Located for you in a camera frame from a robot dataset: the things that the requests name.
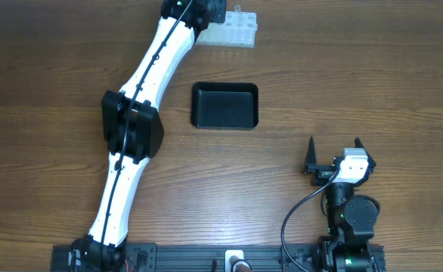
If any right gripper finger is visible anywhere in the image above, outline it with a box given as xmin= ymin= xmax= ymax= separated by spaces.
xmin=305 ymin=136 xmax=318 ymax=166
xmin=353 ymin=137 xmax=377 ymax=175

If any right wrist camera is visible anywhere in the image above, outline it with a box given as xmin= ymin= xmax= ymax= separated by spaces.
xmin=336 ymin=147 xmax=370 ymax=184

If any black tray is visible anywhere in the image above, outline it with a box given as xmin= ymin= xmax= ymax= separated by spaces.
xmin=190 ymin=81 xmax=260 ymax=131

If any mounting rail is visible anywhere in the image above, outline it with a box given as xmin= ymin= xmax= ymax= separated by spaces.
xmin=50 ymin=243 xmax=388 ymax=272

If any black cable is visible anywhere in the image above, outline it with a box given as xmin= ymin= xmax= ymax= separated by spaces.
xmin=280 ymin=169 xmax=342 ymax=272
xmin=116 ymin=98 xmax=135 ymax=171

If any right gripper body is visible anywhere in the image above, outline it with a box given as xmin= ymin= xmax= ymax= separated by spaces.
xmin=301 ymin=163 xmax=339 ymax=187

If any white test tube rack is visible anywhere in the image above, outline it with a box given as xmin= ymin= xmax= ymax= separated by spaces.
xmin=194 ymin=10 xmax=259 ymax=49

